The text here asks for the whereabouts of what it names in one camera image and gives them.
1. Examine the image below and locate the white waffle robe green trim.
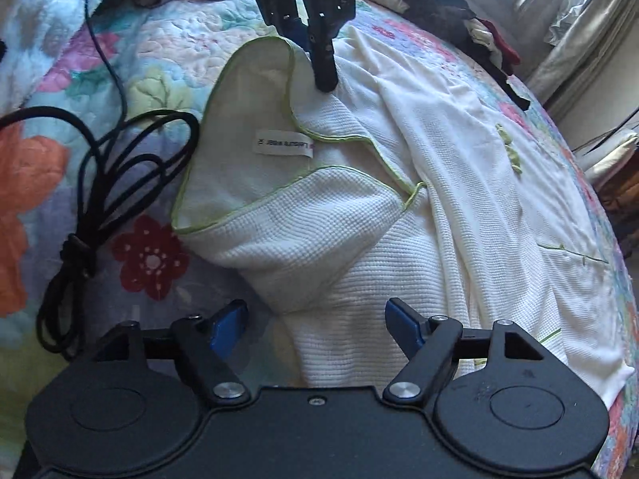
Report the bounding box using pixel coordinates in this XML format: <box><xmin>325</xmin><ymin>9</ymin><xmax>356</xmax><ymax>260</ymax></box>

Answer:
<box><xmin>171</xmin><ymin>27</ymin><xmax>633</xmax><ymax>403</ymax></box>

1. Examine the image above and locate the dark clothes pile on bed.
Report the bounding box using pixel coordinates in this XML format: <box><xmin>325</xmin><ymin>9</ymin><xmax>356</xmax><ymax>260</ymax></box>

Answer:
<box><xmin>402</xmin><ymin>0</ymin><xmax>531</xmax><ymax>111</ymax></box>

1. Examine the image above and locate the floral quilted bedspread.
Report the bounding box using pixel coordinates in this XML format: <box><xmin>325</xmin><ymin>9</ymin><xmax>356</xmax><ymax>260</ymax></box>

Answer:
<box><xmin>1</xmin><ymin>0</ymin><xmax>638</xmax><ymax>477</ymax></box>

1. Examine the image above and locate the window curtain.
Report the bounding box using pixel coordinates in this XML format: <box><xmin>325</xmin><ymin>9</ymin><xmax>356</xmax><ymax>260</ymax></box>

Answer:
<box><xmin>526</xmin><ymin>0</ymin><xmax>638</xmax><ymax>121</ymax></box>

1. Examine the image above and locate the black coiled cable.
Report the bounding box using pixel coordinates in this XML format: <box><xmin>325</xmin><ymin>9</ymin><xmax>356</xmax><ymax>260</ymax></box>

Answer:
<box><xmin>0</xmin><ymin>0</ymin><xmax>202</xmax><ymax>360</ymax></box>

